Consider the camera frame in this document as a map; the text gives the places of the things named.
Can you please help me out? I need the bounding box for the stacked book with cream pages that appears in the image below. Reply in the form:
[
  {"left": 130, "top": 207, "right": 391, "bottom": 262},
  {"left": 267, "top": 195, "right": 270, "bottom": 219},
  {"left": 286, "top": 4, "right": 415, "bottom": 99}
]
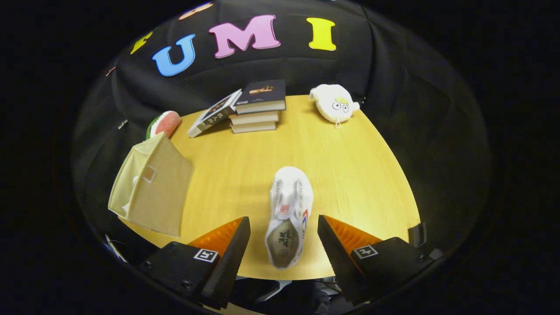
[
  {"left": 229, "top": 111, "right": 280, "bottom": 126},
  {"left": 230, "top": 121, "right": 277, "bottom": 134}
]

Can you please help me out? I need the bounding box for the black hardcover book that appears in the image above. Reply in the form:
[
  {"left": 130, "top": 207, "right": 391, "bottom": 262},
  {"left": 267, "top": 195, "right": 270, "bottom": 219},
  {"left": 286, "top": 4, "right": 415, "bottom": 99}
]
[{"left": 235, "top": 79, "right": 287, "bottom": 115}]

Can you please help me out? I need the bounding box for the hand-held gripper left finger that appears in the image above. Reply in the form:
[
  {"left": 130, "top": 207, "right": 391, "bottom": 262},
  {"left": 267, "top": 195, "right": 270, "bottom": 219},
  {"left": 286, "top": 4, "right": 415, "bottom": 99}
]
[{"left": 139, "top": 216, "right": 252, "bottom": 310}]

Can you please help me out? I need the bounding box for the white plush toy with face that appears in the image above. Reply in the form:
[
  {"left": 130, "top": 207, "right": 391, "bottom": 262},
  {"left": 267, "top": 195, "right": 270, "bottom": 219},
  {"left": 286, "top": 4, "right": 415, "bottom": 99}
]
[{"left": 309, "top": 84, "right": 361, "bottom": 129}]

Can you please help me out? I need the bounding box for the white book with portrait cover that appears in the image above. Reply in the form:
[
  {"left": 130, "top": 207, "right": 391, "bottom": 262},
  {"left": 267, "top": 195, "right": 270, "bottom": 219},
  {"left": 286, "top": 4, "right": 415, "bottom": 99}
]
[{"left": 187, "top": 89, "right": 243, "bottom": 139}]

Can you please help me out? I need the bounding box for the beige fabric storage box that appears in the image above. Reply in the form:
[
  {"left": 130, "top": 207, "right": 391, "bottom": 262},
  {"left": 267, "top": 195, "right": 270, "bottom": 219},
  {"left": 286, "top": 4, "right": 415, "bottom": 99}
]
[{"left": 108, "top": 132, "right": 195, "bottom": 238}]

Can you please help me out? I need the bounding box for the watermelon slice plush toy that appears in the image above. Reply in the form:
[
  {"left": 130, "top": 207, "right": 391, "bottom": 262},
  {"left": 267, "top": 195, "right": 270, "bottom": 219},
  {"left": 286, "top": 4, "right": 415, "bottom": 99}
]
[{"left": 146, "top": 111, "right": 182, "bottom": 140}]

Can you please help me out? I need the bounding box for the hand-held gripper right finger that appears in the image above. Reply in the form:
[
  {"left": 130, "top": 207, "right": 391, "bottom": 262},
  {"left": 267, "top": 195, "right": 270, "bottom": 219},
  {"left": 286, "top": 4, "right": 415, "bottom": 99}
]
[{"left": 317, "top": 214, "right": 443, "bottom": 307}]

